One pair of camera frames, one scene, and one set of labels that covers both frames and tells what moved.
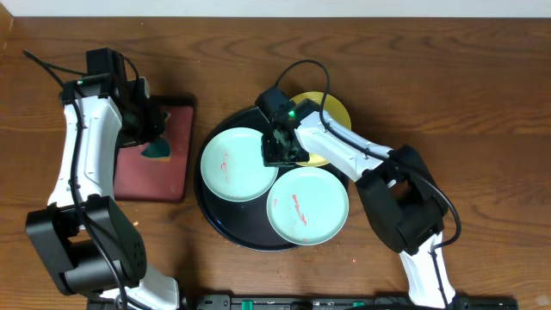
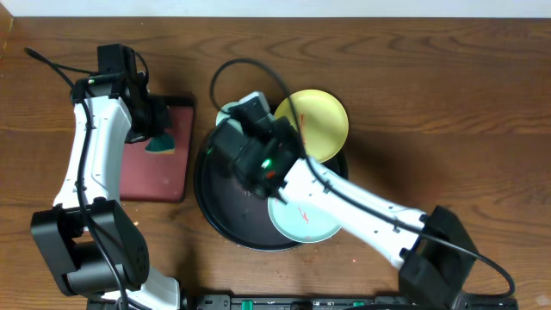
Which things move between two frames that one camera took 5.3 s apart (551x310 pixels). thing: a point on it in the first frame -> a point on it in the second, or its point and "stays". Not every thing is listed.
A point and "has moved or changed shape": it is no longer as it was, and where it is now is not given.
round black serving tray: (246, 222) stays
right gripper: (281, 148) -> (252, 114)
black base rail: (351, 302) stays
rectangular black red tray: (139, 178) stays
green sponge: (158, 148) has moved or changed shape
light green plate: (232, 164) has moved or changed shape
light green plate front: (307, 206) stays
